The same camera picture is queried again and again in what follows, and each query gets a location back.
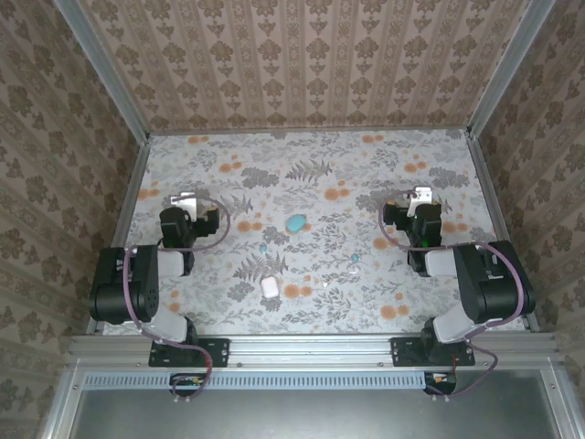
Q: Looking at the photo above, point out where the white earbud charging case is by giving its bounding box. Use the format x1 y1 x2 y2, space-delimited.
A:
260 275 282 301

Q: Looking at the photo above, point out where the grey metal sheet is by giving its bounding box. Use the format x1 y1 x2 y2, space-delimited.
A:
43 369 575 439

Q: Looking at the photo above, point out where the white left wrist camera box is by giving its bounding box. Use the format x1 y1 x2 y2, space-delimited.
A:
169 191 199 225

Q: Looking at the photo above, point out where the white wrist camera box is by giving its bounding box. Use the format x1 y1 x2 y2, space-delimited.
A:
409 186 433 217
169 191 199 225

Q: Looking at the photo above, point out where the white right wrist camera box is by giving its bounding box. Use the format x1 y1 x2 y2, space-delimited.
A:
409 186 433 217

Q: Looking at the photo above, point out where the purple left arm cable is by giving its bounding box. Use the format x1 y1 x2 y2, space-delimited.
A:
123 196 231 406

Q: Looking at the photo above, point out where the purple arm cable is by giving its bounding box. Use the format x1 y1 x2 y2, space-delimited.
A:
379 190 525 404
123 196 231 406

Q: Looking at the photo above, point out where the aluminium table edge rail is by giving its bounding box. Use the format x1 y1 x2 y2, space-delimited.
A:
85 135 151 336
465 130 541 334

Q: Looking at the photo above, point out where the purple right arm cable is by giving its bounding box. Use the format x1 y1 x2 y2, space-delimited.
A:
379 190 525 404

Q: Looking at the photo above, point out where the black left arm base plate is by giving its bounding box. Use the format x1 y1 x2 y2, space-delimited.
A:
149 337 230 369

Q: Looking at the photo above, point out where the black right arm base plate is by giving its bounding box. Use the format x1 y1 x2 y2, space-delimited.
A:
389 337 476 369

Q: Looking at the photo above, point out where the aluminium mounting rail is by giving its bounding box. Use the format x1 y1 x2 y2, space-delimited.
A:
67 334 559 371

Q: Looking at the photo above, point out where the aluminium frame post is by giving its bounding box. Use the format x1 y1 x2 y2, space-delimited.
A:
51 0 153 145
465 0 558 138

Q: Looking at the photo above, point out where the grey slotted cable duct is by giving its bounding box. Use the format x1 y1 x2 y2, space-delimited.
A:
83 370 429 391

